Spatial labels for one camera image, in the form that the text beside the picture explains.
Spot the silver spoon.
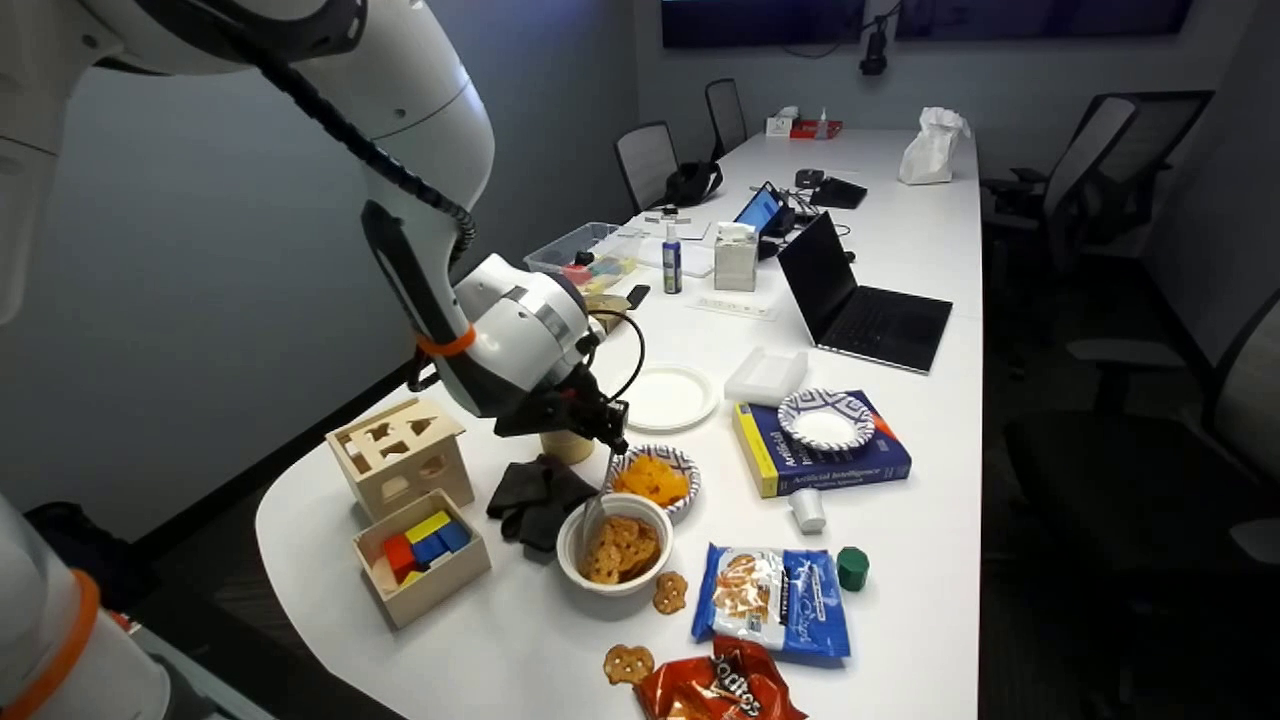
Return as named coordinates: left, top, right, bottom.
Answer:
left=582, top=447, right=618, bottom=547

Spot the blue patterned paper bowl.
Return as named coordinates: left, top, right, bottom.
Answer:
left=604, top=444, right=702, bottom=524

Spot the white bowl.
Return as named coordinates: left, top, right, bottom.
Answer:
left=556, top=492, right=675, bottom=598

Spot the tan paper cup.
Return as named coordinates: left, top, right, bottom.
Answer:
left=539, top=429, right=597, bottom=467

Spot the white paper plate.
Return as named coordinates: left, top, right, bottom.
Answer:
left=620, top=363, right=722, bottom=435

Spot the heap of orange chips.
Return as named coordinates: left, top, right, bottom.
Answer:
left=612, top=454, right=692, bottom=508

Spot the dark cloth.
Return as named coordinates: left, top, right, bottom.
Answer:
left=485, top=454, right=600, bottom=554

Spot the heap of coloured blocks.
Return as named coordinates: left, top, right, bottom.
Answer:
left=561, top=255, right=639, bottom=295

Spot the heap of pretzels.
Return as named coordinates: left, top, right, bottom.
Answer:
left=580, top=514, right=662, bottom=586

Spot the clear plastic bin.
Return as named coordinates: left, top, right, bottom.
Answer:
left=523, top=221, right=647, bottom=297

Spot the white power strip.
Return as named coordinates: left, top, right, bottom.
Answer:
left=688, top=292, right=780, bottom=322

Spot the white plastic container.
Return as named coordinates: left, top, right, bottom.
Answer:
left=723, top=346, right=810, bottom=409

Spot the wooden shape sorter box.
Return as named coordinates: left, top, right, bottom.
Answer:
left=325, top=397, right=477, bottom=522

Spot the white paper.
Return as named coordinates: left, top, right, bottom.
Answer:
left=636, top=214, right=717, bottom=280

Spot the blue block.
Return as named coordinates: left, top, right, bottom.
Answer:
left=411, top=521, right=472, bottom=568

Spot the open wooden box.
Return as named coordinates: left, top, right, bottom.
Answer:
left=351, top=488, right=493, bottom=631

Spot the blue patterned paper plate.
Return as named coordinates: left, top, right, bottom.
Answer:
left=776, top=387, right=878, bottom=454

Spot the black bag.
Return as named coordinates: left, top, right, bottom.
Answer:
left=664, top=159, right=725, bottom=209

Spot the small white cup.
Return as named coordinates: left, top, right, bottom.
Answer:
left=787, top=487, right=829, bottom=536

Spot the office chair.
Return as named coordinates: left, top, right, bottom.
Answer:
left=613, top=120, right=682, bottom=214
left=1004, top=289, right=1280, bottom=611
left=704, top=77, right=750, bottom=162

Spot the blue and yellow book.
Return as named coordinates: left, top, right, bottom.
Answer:
left=731, top=389, right=914, bottom=500

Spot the tablet with blue screen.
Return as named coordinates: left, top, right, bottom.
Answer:
left=733, top=181, right=793, bottom=242

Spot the blue pretzel bag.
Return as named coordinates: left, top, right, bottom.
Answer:
left=691, top=542, right=853, bottom=662

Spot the black laptop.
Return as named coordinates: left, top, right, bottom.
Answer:
left=776, top=210, right=955, bottom=376

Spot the red chip bag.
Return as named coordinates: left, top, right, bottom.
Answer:
left=634, top=636, right=810, bottom=720

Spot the white plastic bag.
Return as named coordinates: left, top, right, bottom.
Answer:
left=897, top=106, right=973, bottom=187

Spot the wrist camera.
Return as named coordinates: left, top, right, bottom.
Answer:
left=494, top=397, right=561, bottom=439

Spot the wall monitor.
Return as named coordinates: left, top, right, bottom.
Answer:
left=894, top=0, right=1197, bottom=42
left=659, top=0, right=868, bottom=50

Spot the camera on mount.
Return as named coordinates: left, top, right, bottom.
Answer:
left=857, top=0, right=903, bottom=78

